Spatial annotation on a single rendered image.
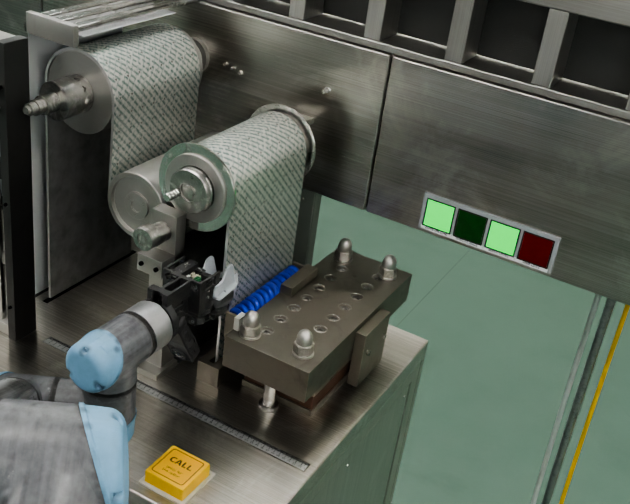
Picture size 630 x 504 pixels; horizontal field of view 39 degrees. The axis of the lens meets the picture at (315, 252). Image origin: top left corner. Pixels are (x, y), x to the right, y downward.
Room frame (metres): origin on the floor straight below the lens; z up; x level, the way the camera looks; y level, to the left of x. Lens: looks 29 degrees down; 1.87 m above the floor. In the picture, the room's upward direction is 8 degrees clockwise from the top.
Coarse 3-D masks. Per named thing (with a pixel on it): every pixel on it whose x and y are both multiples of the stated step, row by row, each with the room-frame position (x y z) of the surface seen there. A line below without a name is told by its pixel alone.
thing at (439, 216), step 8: (432, 200) 1.45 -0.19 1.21; (432, 208) 1.45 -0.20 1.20; (440, 208) 1.44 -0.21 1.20; (448, 208) 1.44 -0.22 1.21; (432, 216) 1.45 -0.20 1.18; (440, 216) 1.44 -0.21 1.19; (448, 216) 1.44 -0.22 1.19; (432, 224) 1.45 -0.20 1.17; (440, 224) 1.44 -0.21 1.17; (448, 224) 1.44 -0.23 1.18; (448, 232) 1.43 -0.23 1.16
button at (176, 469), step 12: (168, 456) 1.02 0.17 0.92; (180, 456) 1.03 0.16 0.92; (192, 456) 1.03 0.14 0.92; (156, 468) 1.00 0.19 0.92; (168, 468) 1.00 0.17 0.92; (180, 468) 1.00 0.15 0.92; (192, 468) 1.01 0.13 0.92; (204, 468) 1.01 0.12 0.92; (156, 480) 0.98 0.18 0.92; (168, 480) 0.97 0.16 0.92; (180, 480) 0.98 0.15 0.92; (192, 480) 0.98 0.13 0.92; (168, 492) 0.97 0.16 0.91; (180, 492) 0.96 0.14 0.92
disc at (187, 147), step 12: (180, 144) 1.30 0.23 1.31; (192, 144) 1.29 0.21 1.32; (168, 156) 1.31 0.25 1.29; (204, 156) 1.28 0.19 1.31; (216, 156) 1.27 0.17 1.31; (216, 168) 1.27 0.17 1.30; (228, 180) 1.26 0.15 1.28; (228, 192) 1.26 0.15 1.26; (168, 204) 1.30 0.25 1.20; (228, 204) 1.25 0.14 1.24; (228, 216) 1.25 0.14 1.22; (192, 228) 1.28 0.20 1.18; (204, 228) 1.27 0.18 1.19; (216, 228) 1.26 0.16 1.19
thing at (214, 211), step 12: (180, 156) 1.29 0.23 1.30; (192, 156) 1.28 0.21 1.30; (168, 168) 1.30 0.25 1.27; (180, 168) 1.29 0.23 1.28; (204, 168) 1.27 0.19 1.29; (168, 180) 1.30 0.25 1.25; (216, 180) 1.26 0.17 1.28; (216, 192) 1.26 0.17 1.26; (216, 204) 1.26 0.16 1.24; (192, 216) 1.28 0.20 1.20; (204, 216) 1.27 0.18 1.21; (216, 216) 1.26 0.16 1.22
